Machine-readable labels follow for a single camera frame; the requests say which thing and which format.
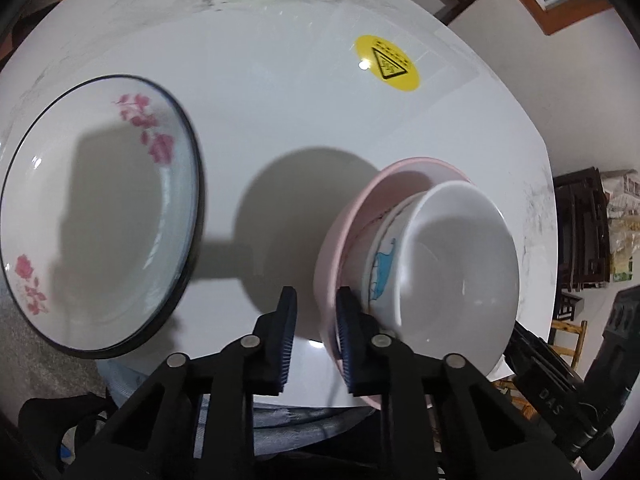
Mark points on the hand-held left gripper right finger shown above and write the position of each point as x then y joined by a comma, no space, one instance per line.
345,347

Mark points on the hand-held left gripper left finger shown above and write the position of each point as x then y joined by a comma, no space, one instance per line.
287,342

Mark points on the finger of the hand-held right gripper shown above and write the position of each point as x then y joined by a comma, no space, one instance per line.
527,345

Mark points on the large pink bowl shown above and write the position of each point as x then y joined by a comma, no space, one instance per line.
332,245

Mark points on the white bowl blue band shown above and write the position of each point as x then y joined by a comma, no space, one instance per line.
450,270

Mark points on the white bowl pink band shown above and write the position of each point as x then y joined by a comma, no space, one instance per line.
371,224

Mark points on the white plate with pink flowers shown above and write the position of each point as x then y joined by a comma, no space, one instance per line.
196,220

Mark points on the white pink floral plate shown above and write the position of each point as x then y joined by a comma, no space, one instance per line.
100,235

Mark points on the bamboo chair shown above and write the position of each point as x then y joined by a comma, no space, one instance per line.
570,347

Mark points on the dark wooden furniture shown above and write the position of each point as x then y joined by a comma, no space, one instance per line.
580,230

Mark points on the plastic bag pile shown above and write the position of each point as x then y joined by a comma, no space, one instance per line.
622,225

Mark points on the yellow round warning sticker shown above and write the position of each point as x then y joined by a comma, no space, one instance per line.
387,62

